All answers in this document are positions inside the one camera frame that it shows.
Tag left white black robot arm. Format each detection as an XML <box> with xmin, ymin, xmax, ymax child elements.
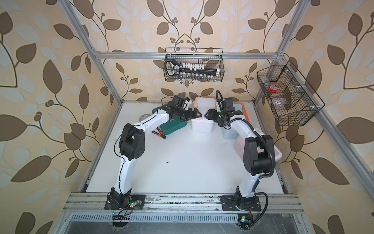
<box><xmin>108</xmin><ymin>96</ymin><xmax>202</xmax><ymax>209</ymax></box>

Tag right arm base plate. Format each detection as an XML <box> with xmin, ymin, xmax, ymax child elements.
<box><xmin>220</xmin><ymin>195</ymin><xmax>262</xmax><ymax>212</ymax></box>

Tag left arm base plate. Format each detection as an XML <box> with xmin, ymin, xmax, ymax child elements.
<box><xmin>104</xmin><ymin>195</ymin><xmax>146</xmax><ymax>210</ymax></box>

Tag blue box orange trim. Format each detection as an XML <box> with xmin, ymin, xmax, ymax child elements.
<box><xmin>220</xmin><ymin>102</ymin><xmax>249</xmax><ymax>140</ymax></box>

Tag orange black pliers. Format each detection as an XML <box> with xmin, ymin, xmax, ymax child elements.
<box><xmin>152</xmin><ymin>127</ymin><xmax>166</xmax><ymax>139</ymax></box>

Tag wire basket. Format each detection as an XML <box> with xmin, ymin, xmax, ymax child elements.
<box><xmin>163</xmin><ymin>47</ymin><xmax>225</xmax><ymax>82</ymax></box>
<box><xmin>257</xmin><ymin>60</ymin><xmax>325</xmax><ymax>127</ymax></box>

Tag black corrugated cable conduit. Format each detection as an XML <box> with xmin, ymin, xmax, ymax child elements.
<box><xmin>215</xmin><ymin>90</ymin><xmax>276</xmax><ymax>179</ymax></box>

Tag green plastic tool case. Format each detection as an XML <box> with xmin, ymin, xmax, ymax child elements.
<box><xmin>159</xmin><ymin>118</ymin><xmax>188</xmax><ymax>136</ymax></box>

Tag red tape roll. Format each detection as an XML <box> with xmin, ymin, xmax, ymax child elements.
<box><xmin>268</xmin><ymin>85</ymin><xmax>278</xmax><ymax>94</ymax></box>

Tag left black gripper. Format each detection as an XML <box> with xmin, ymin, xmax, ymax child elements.
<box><xmin>176</xmin><ymin>107</ymin><xmax>203</xmax><ymax>121</ymax></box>

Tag back wire basket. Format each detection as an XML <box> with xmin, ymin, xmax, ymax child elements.
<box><xmin>163</xmin><ymin>47</ymin><xmax>225</xmax><ymax>82</ymax></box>

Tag white box pink trim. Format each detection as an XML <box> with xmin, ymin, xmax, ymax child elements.
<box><xmin>191</xmin><ymin>97</ymin><xmax>217</xmax><ymax>133</ymax></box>

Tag right wire basket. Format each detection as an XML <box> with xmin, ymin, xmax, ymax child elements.
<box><xmin>257</xmin><ymin>60</ymin><xmax>325</xmax><ymax>127</ymax></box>

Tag grey duct tape roll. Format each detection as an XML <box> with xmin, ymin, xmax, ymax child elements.
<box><xmin>139</xmin><ymin>114</ymin><xmax>150</xmax><ymax>122</ymax></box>

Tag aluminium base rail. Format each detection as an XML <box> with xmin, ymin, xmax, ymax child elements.
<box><xmin>63</xmin><ymin>193</ymin><xmax>305</xmax><ymax>214</ymax></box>

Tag black socket set rail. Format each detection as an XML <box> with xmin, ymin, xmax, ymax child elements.
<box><xmin>165</xmin><ymin>59</ymin><xmax>221</xmax><ymax>76</ymax></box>

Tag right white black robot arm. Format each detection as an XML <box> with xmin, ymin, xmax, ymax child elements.
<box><xmin>205</xmin><ymin>97</ymin><xmax>276</xmax><ymax>210</ymax></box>

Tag pink first aid box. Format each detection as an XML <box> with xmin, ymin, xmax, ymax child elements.
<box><xmin>234</xmin><ymin>136</ymin><xmax>282</xmax><ymax>161</ymax></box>

